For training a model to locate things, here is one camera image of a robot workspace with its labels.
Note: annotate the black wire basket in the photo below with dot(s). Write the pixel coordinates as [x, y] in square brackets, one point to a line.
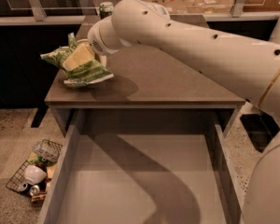
[18, 177]

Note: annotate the green soda can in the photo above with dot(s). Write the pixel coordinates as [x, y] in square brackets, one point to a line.
[106, 9]

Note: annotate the white paper bowl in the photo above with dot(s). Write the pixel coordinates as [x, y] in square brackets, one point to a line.
[101, 59]

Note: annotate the clear plastic container in basket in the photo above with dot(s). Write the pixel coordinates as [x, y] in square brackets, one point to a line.
[46, 151]

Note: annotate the white ceramic bowl in basket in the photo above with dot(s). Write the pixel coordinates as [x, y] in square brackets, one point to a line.
[34, 175]

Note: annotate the silver can in basket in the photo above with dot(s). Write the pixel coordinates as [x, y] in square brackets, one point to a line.
[34, 190]
[23, 187]

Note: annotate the open grey drawer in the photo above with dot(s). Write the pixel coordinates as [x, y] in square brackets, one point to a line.
[145, 166]

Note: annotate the green packet in basket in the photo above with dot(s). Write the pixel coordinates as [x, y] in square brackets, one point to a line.
[39, 161]

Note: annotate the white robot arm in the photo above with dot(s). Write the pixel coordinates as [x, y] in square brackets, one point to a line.
[248, 67]

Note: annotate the green jalapeno chip bag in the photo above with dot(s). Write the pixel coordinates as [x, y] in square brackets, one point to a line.
[88, 73]

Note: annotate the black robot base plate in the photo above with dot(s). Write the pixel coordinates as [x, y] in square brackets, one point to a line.
[261, 129]

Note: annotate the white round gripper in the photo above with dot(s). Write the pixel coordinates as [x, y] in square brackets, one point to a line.
[95, 41]

